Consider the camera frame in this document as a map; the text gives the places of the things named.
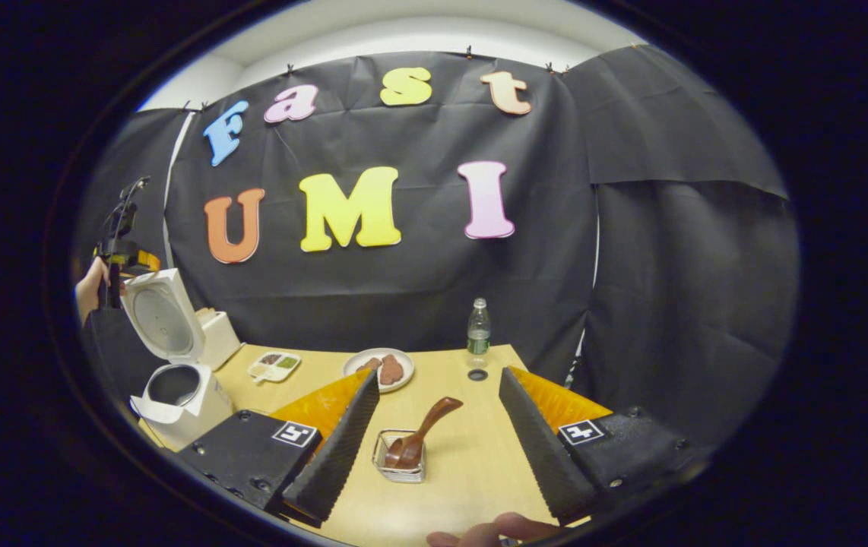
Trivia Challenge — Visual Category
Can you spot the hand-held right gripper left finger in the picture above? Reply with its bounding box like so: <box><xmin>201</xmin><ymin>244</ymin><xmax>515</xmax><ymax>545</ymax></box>
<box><xmin>176</xmin><ymin>370</ymin><xmax>382</xmax><ymax>527</ymax></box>

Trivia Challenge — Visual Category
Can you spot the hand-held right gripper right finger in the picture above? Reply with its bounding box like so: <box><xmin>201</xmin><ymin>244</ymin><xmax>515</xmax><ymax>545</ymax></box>
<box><xmin>499</xmin><ymin>366</ymin><xmax>712</xmax><ymax>525</ymax></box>

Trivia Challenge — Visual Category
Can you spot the metal wire chopstick holder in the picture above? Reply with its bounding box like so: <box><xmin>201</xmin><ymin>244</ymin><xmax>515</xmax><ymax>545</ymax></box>
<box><xmin>372</xmin><ymin>429</ymin><xmax>427</xmax><ymax>485</ymax></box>

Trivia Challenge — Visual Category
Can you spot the brown wooden spoon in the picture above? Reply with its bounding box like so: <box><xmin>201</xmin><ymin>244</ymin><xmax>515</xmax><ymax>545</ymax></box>
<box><xmin>385</xmin><ymin>397</ymin><xmax>464</xmax><ymax>470</ymax></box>

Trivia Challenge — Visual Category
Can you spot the white rice cooker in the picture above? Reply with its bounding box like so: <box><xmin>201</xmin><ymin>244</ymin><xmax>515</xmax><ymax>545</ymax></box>
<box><xmin>121</xmin><ymin>267</ymin><xmax>236</xmax><ymax>451</ymax></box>

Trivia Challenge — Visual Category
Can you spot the white divided condiment tray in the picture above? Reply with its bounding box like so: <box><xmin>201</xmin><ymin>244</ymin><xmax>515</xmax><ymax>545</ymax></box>
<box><xmin>247</xmin><ymin>351</ymin><xmax>303</xmax><ymax>384</ymax></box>

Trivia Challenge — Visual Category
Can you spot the white round plate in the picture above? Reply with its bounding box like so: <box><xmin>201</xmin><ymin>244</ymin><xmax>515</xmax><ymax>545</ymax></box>
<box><xmin>342</xmin><ymin>347</ymin><xmax>416</xmax><ymax>394</ymax></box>

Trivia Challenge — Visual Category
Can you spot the clear plastic water bottle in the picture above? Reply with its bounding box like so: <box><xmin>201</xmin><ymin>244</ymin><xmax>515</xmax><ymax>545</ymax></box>
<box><xmin>467</xmin><ymin>298</ymin><xmax>493</xmax><ymax>369</ymax></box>

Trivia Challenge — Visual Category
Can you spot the black backdrop cloth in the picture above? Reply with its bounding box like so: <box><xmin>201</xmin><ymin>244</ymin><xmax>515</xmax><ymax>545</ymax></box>
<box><xmin>77</xmin><ymin>44</ymin><xmax>800</xmax><ymax>449</ymax></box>

